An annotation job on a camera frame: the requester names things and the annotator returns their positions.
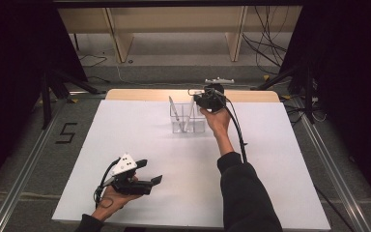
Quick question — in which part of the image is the clear acrylic organizer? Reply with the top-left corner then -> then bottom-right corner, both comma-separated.
168,101 -> 207,134

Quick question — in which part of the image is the black curtain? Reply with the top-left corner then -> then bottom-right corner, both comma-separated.
279,0 -> 371,207
0,0 -> 89,197

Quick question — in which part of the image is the black metal stand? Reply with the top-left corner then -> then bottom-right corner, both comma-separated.
40,64 -> 107,130
250,62 -> 318,125

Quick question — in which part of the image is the hand-held gripper cable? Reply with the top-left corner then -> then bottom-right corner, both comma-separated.
93,158 -> 122,210
211,87 -> 249,163

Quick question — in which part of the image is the left hand-held gripper cable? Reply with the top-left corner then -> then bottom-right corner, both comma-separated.
93,158 -> 122,210

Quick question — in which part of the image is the person's left hand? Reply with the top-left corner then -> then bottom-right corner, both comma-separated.
91,175 -> 143,222

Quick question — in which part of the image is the person's right hand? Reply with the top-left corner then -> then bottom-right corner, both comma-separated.
199,101 -> 233,139

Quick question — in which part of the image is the tangle of black cables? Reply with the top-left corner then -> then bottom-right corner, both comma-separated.
242,6 -> 291,75

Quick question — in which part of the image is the thin black cable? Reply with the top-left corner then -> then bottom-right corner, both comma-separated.
313,184 -> 356,232
77,53 -> 108,69

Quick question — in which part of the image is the right hand-held gripper cable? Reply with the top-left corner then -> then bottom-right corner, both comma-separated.
211,87 -> 249,163

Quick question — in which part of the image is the aluminium rail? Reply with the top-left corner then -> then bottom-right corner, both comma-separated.
296,98 -> 371,232
0,96 -> 75,232

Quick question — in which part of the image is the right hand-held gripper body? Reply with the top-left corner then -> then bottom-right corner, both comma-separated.
193,76 -> 236,114

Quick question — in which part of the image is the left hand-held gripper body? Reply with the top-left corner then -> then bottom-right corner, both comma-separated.
101,153 -> 153,196

